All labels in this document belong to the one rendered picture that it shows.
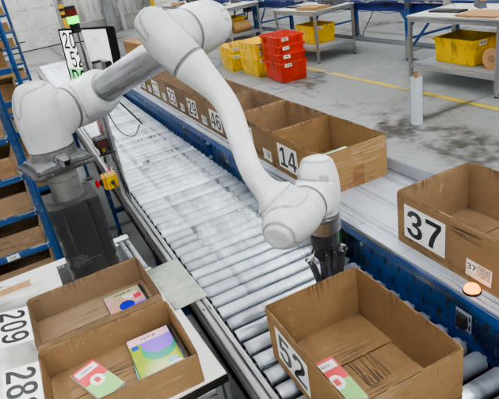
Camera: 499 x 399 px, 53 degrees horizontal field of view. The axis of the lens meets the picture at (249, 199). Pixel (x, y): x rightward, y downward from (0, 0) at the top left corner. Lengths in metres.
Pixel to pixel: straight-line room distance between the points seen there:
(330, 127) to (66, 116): 1.13
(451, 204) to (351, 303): 0.48
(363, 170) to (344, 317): 0.67
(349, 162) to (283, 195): 0.82
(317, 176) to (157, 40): 0.52
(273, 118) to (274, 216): 1.53
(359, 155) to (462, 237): 0.66
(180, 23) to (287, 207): 0.56
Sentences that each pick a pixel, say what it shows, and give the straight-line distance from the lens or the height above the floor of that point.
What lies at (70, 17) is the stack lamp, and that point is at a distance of 2.46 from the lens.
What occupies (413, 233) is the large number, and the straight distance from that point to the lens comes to 1.55.
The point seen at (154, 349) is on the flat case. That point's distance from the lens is 1.50.
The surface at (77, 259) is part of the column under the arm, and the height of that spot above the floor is 0.87.
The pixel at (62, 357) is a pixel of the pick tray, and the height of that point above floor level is 0.80.
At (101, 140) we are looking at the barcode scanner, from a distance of 2.44.
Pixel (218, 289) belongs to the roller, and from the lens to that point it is 1.75.
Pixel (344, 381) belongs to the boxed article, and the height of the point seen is 0.77.
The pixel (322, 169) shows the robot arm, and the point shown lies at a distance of 1.23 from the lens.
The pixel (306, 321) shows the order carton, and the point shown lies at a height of 0.81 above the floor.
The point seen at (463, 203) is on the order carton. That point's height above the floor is 0.91.
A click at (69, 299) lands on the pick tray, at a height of 0.79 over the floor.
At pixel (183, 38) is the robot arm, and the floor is 1.58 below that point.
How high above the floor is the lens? 1.75
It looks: 26 degrees down
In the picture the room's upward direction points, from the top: 10 degrees counter-clockwise
